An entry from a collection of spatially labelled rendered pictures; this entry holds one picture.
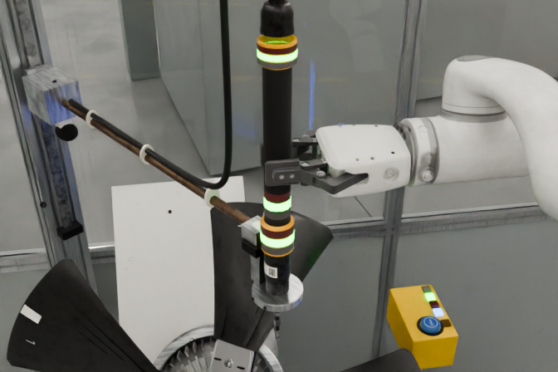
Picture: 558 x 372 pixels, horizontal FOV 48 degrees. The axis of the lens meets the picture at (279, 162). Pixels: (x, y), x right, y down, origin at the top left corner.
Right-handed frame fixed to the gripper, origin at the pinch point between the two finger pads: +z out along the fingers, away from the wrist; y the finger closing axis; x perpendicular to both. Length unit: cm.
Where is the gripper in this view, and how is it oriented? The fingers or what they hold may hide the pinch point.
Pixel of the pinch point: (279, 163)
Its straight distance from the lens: 75.7
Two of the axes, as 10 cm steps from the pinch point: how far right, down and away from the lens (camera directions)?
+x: 0.0, -8.6, -5.2
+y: -1.6, -5.1, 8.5
